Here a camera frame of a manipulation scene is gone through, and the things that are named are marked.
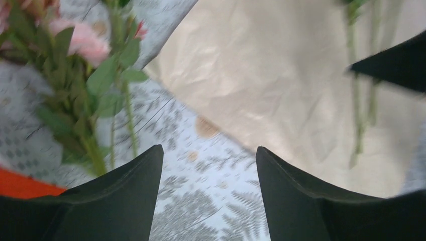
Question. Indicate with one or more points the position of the pink fake flower bouquet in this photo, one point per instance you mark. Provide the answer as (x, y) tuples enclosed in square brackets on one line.
[(89, 75)]

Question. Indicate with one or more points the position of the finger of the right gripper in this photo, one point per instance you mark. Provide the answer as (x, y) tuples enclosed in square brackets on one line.
[(403, 64)]

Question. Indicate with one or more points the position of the floral patterned table mat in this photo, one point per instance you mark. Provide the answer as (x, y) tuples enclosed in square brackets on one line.
[(209, 188)]

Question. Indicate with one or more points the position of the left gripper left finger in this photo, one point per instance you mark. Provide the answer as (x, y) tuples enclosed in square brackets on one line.
[(118, 205)]

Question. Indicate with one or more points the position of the beige kraft wrapping paper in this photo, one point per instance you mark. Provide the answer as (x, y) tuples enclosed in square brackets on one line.
[(275, 74)]

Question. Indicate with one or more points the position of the orange cloth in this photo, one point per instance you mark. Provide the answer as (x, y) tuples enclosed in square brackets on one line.
[(19, 186)]

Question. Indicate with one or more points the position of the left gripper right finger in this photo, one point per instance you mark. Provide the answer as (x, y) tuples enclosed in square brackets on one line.
[(300, 206)]

